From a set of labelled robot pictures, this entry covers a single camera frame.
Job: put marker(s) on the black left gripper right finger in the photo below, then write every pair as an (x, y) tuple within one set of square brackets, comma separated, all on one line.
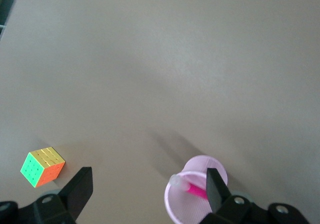
[(216, 191)]

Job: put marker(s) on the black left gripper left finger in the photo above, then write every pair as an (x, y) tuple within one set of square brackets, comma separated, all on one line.
[(77, 191)]

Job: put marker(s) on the pink marker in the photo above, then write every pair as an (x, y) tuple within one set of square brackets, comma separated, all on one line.
[(197, 191)]

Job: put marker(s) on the pink mesh cup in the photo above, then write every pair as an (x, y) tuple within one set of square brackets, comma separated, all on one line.
[(200, 164)]

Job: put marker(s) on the colourful puzzle cube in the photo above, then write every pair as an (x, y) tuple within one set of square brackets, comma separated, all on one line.
[(32, 169)]

